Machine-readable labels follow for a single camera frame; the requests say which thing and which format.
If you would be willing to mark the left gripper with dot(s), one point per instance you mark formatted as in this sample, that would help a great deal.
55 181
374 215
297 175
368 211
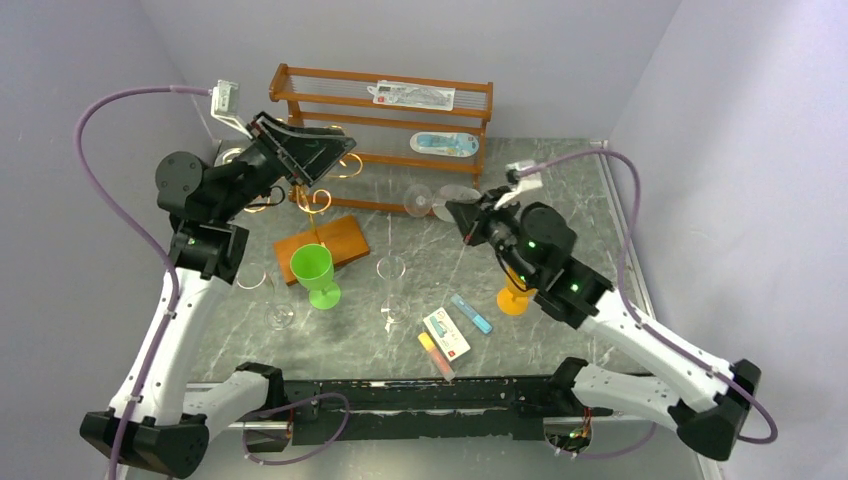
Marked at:
310 153

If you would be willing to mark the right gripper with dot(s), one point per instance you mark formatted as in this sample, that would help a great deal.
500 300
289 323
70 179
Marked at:
481 222

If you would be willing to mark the clear wine glass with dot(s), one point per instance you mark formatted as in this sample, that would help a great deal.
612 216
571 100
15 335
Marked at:
257 283
226 156
420 200

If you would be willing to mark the clear champagne flute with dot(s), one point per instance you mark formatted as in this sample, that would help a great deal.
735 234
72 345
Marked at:
391 269

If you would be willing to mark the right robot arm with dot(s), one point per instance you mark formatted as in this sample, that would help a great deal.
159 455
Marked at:
703 398

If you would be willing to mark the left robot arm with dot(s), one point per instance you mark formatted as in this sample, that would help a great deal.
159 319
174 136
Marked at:
150 424

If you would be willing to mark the blue packaged item lower shelf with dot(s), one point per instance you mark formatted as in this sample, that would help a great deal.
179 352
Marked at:
448 144

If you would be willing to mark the wooden two-tier shelf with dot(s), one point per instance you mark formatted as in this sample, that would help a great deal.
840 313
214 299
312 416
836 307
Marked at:
358 104

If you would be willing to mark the orange plastic goblet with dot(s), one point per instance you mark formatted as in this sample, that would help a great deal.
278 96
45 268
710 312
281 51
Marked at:
515 297

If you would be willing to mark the packaged item top shelf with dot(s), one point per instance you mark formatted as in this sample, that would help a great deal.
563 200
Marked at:
409 95

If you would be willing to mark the green plastic goblet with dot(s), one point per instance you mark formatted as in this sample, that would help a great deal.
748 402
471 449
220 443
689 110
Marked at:
313 267

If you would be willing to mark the blue marker pen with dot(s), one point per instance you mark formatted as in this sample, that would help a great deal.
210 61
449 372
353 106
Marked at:
469 312

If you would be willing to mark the small white teal box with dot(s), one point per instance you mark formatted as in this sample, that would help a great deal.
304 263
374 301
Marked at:
446 334

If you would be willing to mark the yellow pink marker pen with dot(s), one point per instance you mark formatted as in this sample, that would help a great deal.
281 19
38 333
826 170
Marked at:
436 357

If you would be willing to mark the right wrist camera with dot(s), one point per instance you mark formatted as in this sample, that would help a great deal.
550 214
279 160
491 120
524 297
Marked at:
522 177

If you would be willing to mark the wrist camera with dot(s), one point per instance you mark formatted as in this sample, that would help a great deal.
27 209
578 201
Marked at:
224 106
522 177

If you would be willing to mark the gold wire wine glass rack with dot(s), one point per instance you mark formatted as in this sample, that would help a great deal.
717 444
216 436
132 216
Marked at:
343 237

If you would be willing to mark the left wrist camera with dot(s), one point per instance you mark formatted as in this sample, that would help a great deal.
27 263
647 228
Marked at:
224 106

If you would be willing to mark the black base frame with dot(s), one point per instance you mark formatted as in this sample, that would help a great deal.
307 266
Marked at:
502 406

